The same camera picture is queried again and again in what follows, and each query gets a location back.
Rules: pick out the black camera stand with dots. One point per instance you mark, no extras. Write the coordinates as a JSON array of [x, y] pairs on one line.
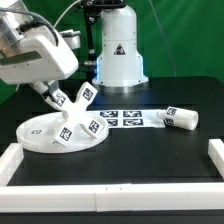
[[92, 12]]

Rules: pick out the white front fence bar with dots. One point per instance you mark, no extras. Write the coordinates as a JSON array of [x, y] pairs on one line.
[[106, 198]]

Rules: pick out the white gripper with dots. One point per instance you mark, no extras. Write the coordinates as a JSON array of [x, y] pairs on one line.
[[39, 58]]

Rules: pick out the white marker sheet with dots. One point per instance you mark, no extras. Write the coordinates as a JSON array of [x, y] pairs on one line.
[[131, 118]]

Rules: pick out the white cross-shaped table base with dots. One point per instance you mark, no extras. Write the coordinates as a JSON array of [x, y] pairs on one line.
[[74, 113]]

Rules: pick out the white round table top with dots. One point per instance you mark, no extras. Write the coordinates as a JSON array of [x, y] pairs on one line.
[[38, 134]]

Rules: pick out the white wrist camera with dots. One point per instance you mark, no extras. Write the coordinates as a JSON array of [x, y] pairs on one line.
[[72, 38]]

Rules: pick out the white right fence bar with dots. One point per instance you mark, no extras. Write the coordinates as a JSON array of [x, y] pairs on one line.
[[216, 153]]

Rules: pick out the white left fence bar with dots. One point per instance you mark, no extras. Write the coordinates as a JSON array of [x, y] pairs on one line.
[[9, 162]]

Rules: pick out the white fence bar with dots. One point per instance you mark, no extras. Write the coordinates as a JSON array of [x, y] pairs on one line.
[[106, 198], [9, 162], [216, 153]]

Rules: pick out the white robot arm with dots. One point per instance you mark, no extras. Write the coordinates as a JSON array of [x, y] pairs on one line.
[[119, 65]]

